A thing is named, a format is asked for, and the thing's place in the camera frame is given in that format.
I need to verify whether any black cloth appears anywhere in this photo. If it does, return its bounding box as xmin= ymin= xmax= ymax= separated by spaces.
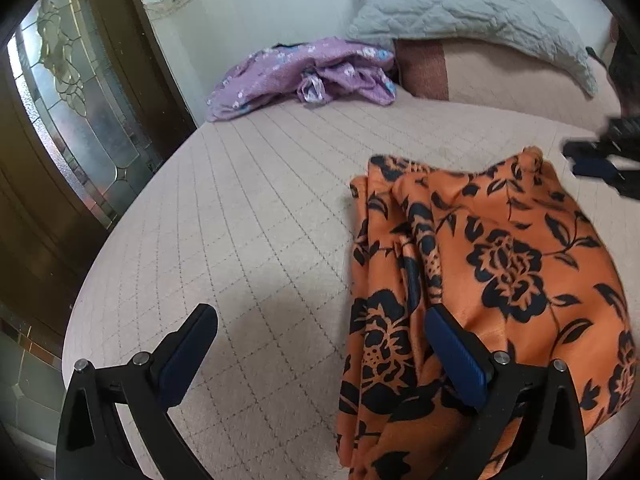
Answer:
xmin=585 ymin=22 xmax=640 ymax=117

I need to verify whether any beige quilted mattress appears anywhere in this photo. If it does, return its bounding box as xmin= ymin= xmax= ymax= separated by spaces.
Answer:
xmin=60 ymin=95 xmax=640 ymax=480

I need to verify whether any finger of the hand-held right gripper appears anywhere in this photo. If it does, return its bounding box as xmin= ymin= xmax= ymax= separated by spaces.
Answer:
xmin=562 ymin=137 xmax=613 ymax=160
xmin=571 ymin=156 xmax=640 ymax=196

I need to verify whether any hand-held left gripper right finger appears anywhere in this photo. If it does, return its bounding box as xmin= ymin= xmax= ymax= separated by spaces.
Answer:
xmin=425 ymin=304 xmax=588 ymax=480

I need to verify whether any orange black floral blouse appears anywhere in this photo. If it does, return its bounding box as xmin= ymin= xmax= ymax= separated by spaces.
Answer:
xmin=334 ymin=146 xmax=640 ymax=476

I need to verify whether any purple floral garment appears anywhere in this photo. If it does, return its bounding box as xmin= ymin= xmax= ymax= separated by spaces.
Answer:
xmin=206 ymin=36 xmax=398 ymax=123

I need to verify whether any beige brown bolster cushion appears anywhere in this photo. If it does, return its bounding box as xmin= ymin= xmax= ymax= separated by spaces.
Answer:
xmin=395 ymin=37 xmax=626 ymax=126

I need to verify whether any grey quilted pillow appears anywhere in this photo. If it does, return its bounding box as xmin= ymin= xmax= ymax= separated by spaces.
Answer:
xmin=345 ymin=0 xmax=599 ymax=97

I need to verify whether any wooden door with stained glass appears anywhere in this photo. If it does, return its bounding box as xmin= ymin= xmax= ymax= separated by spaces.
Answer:
xmin=0 ymin=0 xmax=198 ymax=361

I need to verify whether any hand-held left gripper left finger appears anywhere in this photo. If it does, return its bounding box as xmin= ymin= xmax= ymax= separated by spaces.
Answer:
xmin=55 ymin=303 xmax=219 ymax=480

